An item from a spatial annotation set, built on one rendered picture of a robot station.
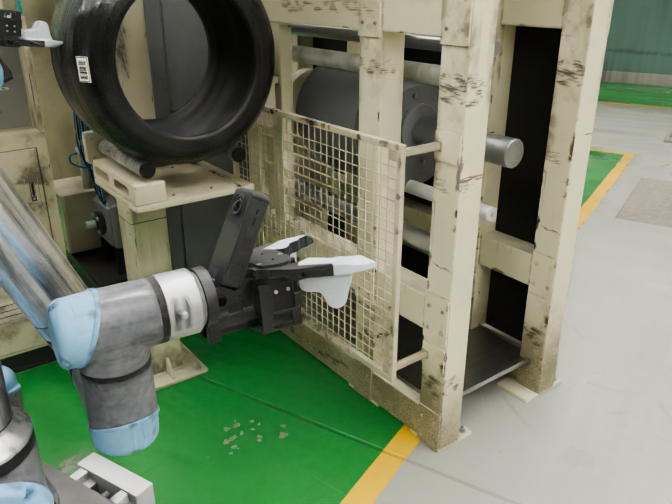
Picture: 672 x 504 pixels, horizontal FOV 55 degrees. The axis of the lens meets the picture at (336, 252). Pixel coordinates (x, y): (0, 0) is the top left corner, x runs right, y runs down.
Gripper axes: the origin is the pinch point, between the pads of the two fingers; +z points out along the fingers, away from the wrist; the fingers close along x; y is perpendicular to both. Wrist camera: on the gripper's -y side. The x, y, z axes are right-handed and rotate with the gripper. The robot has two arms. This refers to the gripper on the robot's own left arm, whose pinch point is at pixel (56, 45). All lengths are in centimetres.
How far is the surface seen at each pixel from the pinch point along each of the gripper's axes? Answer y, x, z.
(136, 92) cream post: -14.0, 27.6, 30.5
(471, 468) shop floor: -112, -75, 96
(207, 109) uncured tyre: -17, 15, 49
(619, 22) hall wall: 65, 355, 849
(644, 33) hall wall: 53, 323, 863
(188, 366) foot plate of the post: -116, 27, 50
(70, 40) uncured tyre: 1.6, -6.0, 1.6
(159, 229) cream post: -60, 28, 39
